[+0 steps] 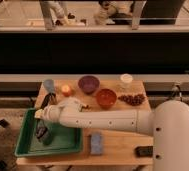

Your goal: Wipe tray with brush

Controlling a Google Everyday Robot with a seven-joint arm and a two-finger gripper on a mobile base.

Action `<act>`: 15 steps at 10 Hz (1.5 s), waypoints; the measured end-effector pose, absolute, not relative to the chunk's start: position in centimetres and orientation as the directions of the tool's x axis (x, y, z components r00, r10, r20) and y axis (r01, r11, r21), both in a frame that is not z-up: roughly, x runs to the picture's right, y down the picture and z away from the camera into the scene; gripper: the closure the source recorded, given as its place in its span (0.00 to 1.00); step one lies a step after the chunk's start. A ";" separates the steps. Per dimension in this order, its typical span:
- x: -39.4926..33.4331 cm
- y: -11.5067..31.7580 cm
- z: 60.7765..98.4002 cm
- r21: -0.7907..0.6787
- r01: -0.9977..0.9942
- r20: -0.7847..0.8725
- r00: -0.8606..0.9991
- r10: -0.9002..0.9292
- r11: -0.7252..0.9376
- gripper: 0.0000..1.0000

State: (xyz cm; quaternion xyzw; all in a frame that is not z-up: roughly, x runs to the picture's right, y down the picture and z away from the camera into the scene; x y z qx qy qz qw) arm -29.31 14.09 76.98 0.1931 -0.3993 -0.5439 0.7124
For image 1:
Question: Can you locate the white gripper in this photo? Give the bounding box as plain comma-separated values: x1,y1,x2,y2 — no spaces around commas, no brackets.
35,105,62,134

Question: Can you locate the dark brush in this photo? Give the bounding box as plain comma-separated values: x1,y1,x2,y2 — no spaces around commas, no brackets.
35,126,53,145

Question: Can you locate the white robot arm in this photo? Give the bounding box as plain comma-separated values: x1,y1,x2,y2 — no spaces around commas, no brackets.
35,98,189,171

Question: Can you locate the green plastic tray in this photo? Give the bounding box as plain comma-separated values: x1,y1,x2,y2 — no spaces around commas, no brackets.
15,108,83,157

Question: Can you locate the dark utensil on table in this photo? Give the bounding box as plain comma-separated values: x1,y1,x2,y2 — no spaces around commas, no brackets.
41,93,57,109

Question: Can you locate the blue cup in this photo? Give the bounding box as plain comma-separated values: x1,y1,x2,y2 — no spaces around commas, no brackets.
43,79,55,93

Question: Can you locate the orange fruit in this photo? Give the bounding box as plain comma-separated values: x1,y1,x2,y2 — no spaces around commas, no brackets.
61,85,72,97

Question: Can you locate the blue sponge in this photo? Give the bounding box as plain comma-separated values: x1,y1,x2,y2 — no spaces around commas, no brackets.
90,133,103,155

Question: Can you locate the purple bowl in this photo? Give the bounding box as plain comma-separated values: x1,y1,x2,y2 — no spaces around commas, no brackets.
78,75,100,94

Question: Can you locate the wooden table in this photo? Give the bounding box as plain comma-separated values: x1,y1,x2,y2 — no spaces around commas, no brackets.
16,79,153,166

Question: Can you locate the orange bowl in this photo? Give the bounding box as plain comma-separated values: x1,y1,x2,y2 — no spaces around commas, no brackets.
96,89,117,109

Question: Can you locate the white cup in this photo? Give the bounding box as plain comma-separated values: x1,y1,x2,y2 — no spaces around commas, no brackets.
120,73,133,89

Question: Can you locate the bunch of red grapes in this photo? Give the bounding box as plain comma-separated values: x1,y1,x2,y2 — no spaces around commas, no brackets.
118,94,145,106

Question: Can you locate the black rectangular object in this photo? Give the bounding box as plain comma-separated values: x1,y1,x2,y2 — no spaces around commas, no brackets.
135,146,153,157

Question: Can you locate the person in background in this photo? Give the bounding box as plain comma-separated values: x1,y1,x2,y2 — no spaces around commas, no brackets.
93,0,134,26

